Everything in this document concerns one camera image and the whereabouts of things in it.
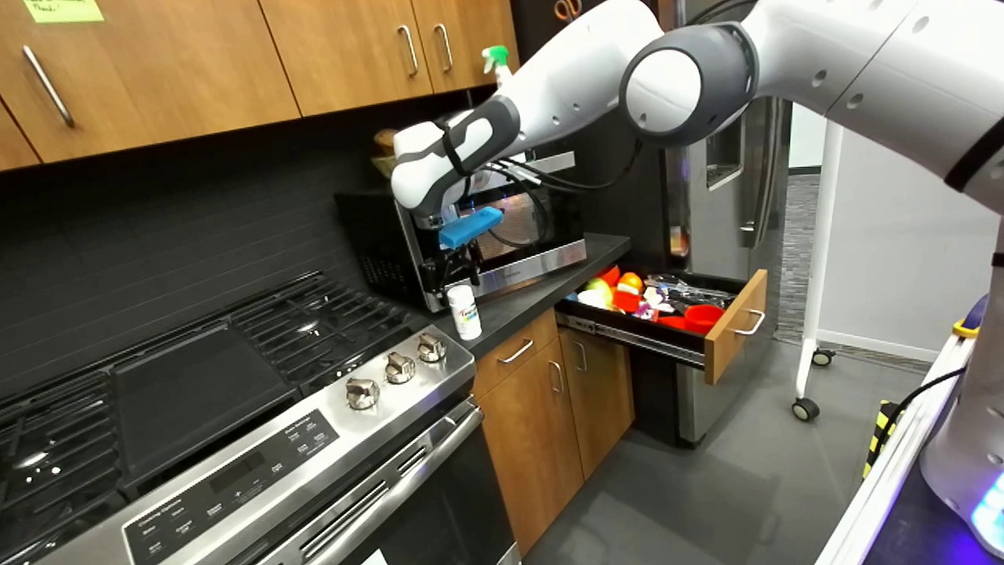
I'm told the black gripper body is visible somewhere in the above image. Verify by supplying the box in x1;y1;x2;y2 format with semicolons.
417;200;488;266

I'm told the white pill bottle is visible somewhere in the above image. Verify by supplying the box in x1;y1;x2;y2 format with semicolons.
441;279;485;346

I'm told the white spray bottle green trigger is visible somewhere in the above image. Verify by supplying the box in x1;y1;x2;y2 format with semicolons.
480;42;519;87

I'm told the stainless steel microwave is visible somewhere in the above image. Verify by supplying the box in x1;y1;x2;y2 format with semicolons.
332;148;593;317

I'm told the silver stove knob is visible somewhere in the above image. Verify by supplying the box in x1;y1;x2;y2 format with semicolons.
342;375;384;413
380;348;417;388
413;330;448;366

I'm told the narrow wooden drawer panel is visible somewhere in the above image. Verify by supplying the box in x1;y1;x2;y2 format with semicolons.
472;308;563;406

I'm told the green toy ball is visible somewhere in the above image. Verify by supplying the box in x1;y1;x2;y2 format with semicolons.
573;273;617;313

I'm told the wooden base cabinet door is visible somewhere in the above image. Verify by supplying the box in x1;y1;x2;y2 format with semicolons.
473;348;586;555
555;327;637;484

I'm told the white plastic toy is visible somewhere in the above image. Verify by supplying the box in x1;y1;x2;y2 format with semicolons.
641;279;677;317

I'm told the grey kitchen utensil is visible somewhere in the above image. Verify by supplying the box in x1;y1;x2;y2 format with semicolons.
648;271;736;308

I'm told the red plastic toy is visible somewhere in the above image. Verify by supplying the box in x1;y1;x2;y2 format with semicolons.
676;302;727;336

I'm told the stainless steel refrigerator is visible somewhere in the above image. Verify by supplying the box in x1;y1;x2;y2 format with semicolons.
666;0;794;450

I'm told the wooden kitchen drawer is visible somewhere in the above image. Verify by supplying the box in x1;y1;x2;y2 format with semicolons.
551;265;771;388

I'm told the stainless gas stove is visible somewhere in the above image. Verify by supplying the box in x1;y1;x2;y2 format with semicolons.
0;266;519;565

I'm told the white rolling panel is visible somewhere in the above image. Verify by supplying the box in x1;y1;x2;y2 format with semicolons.
787;96;1004;423

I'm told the yellow sticky note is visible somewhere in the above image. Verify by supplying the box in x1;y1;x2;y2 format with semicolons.
19;0;106;27

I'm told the white robot cart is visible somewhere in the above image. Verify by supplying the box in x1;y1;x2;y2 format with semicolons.
813;330;1004;565

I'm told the purple yellow clamp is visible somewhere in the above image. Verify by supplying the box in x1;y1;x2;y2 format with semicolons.
946;288;993;346

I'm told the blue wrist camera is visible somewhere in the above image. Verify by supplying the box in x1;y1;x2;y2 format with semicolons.
437;203;508;255

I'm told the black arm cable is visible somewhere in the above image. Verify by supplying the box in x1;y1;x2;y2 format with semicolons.
494;137;646;197

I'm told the wooden wall cabinet door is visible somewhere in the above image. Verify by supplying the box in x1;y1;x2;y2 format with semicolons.
409;0;525;95
0;0;300;171
255;0;437;119

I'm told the yellow black strap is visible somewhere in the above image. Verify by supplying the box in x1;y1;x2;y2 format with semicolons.
860;395;904;485

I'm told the black power cable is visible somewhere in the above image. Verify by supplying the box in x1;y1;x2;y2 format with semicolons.
885;361;973;423

